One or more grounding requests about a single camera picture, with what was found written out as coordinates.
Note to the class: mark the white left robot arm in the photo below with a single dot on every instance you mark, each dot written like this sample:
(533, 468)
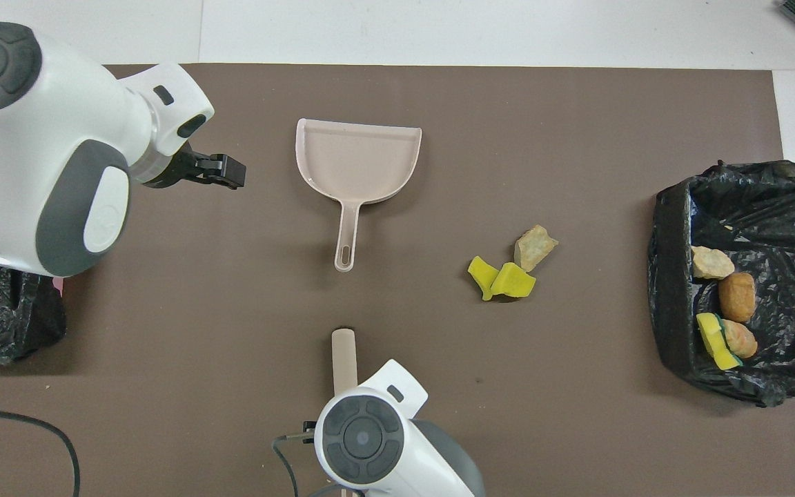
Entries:
(52, 138)

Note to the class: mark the brown oval bread roll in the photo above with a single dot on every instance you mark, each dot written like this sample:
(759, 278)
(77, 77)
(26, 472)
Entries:
(738, 297)

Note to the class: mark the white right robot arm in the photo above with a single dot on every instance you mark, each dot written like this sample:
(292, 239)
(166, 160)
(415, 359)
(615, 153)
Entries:
(384, 442)

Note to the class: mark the beige plastic dustpan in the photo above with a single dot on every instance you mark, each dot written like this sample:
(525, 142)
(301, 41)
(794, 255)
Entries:
(359, 162)

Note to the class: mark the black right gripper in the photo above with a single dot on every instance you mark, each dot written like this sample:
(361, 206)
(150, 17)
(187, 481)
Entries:
(309, 432)

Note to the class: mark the brown table mat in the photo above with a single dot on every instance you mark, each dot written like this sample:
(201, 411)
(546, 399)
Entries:
(542, 117)

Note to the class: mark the pink plastic bin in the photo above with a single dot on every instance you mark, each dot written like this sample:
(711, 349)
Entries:
(58, 284)

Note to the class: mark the black trash bag lined bin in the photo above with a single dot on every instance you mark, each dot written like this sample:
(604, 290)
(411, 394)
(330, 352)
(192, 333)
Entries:
(784, 228)

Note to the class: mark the beige hand brush black bristles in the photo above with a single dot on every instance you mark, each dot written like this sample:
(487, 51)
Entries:
(344, 359)

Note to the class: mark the notched yellow sponge piece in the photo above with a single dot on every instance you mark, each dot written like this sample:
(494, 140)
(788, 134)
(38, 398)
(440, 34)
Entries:
(713, 338)

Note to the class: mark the beige toast piece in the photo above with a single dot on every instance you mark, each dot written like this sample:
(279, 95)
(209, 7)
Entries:
(534, 247)

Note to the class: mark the orange striped croissant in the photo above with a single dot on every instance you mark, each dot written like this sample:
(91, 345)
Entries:
(744, 339)

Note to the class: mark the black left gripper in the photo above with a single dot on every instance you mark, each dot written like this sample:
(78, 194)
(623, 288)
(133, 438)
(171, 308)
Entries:
(173, 169)

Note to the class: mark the pale bread piece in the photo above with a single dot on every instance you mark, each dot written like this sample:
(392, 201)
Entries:
(711, 263)

